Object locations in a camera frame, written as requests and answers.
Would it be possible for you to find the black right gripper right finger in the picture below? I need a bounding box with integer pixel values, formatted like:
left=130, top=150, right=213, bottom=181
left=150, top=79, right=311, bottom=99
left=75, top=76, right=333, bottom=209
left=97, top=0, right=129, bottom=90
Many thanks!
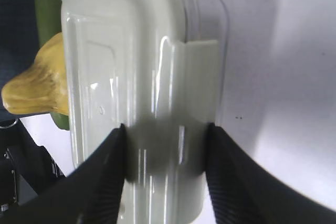
left=206, top=123, right=335, bottom=223

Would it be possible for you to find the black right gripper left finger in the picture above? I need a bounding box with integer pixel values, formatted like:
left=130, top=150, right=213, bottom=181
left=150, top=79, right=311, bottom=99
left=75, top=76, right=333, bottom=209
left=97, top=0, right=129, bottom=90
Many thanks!
left=1, top=125, right=127, bottom=223

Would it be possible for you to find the yellow squash toy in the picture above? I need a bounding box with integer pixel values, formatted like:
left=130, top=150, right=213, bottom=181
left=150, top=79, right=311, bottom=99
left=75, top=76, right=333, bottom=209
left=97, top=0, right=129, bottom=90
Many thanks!
left=1, top=33, right=69, bottom=115

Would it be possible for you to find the green lidded glass container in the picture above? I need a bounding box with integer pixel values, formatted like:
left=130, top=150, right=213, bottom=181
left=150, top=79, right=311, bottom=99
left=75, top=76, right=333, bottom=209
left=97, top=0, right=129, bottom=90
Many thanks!
left=61, top=0, right=229, bottom=223

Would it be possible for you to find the dark blue fabric lunch bag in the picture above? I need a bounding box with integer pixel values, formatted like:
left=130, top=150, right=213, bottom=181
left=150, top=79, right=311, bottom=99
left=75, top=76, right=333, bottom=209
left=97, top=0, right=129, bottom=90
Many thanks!
left=0, top=0, right=43, bottom=125

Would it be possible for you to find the green cucumber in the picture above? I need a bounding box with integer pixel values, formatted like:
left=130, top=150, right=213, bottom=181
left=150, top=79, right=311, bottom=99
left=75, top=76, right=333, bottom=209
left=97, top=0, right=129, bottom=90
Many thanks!
left=35, top=0, right=69, bottom=131

